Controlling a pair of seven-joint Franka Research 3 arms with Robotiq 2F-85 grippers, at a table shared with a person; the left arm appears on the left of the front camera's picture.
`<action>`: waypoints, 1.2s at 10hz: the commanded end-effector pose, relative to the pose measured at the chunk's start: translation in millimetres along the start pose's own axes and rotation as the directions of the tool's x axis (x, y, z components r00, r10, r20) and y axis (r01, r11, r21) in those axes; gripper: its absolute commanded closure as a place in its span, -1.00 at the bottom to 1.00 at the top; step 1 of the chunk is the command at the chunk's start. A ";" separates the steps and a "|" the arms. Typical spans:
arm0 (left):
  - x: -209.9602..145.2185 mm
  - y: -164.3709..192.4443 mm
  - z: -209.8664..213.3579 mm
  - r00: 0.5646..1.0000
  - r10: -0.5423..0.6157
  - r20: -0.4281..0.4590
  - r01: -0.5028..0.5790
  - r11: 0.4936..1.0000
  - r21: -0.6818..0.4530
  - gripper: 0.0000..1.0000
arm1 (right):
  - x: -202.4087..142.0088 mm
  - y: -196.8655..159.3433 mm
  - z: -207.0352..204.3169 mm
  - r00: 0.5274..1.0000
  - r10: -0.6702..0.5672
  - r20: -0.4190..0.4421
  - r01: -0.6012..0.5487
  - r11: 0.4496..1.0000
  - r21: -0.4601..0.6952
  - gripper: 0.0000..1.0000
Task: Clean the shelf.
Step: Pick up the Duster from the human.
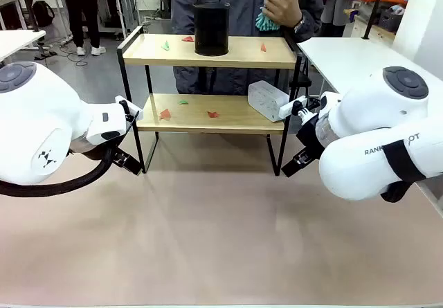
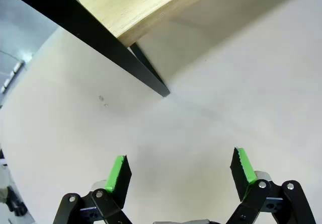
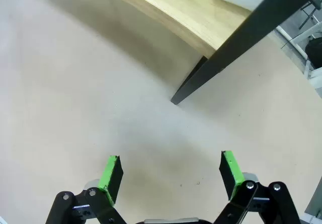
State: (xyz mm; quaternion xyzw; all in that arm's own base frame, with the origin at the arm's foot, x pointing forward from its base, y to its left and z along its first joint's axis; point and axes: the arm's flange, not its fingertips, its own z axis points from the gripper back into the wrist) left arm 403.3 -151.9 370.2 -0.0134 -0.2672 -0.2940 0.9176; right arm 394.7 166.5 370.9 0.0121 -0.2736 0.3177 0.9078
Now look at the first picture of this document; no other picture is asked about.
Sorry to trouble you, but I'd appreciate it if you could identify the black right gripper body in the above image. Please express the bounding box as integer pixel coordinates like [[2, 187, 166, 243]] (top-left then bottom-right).
[[296, 113, 328, 161]]

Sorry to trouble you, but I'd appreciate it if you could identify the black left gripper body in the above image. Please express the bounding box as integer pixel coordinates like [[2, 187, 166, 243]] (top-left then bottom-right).
[[71, 136, 118, 162]]

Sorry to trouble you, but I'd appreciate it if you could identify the teal chenille duster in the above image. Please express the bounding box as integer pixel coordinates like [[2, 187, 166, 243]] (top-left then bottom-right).
[[255, 0, 302, 33]]

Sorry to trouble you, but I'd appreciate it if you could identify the black cylindrical container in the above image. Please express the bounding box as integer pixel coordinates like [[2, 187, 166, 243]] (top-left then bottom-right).
[[192, 1, 231, 57]]

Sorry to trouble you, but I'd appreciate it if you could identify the person's left forearm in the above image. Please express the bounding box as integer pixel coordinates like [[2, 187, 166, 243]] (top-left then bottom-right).
[[282, 10, 325, 44]]

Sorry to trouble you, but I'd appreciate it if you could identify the two-tier wood metal shelf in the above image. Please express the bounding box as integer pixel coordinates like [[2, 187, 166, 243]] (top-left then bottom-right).
[[116, 25, 312, 177]]

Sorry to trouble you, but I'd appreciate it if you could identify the person's left hand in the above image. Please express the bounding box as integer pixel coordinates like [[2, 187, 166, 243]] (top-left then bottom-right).
[[261, 0, 305, 29]]

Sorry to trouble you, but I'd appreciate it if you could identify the black folding chair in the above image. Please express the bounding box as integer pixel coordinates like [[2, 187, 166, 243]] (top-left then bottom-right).
[[289, 62, 312, 98]]

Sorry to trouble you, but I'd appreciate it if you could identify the large white side table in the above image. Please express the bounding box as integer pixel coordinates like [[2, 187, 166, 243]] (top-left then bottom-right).
[[296, 37, 416, 96]]

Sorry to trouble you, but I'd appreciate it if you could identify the black stand base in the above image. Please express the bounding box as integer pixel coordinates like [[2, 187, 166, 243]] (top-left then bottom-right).
[[34, 43, 58, 61]]

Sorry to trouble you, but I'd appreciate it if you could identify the light wooden cabinet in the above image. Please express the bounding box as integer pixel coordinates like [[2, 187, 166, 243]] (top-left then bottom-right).
[[344, 8, 396, 42]]

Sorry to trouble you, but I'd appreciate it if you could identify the person in purple top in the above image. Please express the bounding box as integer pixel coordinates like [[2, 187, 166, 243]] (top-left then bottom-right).
[[320, 0, 361, 38]]

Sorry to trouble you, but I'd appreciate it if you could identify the person in black clothes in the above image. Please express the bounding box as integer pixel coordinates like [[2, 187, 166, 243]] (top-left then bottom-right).
[[59, 0, 107, 57]]

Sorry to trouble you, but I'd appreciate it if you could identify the grey plastic crate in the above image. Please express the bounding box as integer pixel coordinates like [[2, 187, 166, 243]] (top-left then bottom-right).
[[377, 5, 406, 32]]

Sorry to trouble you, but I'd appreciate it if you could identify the black backpack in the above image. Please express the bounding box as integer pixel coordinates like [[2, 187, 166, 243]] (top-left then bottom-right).
[[32, 0, 55, 28]]

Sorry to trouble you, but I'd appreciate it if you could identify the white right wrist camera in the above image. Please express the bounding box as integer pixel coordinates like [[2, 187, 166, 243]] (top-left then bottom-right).
[[278, 96, 321, 119]]

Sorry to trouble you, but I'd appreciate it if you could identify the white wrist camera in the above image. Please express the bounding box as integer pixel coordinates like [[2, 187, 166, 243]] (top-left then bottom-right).
[[278, 96, 321, 119], [114, 95, 143, 123]]

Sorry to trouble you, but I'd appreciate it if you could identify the black cable sleeve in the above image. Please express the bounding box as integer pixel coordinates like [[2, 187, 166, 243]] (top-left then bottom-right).
[[0, 145, 116, 198]]

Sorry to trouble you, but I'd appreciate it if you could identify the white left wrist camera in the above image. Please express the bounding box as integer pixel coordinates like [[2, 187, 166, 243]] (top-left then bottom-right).
[[114, 95, 143, 123]]

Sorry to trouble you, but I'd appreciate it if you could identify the looped black floor cable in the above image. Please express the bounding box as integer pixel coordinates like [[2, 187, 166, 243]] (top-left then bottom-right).
[[66, 51, 91, 67]]

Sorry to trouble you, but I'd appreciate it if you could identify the black camera pole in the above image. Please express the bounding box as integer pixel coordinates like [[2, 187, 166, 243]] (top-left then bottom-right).
[[19, 0, 41, 34], [361, 0, 388, 41]]

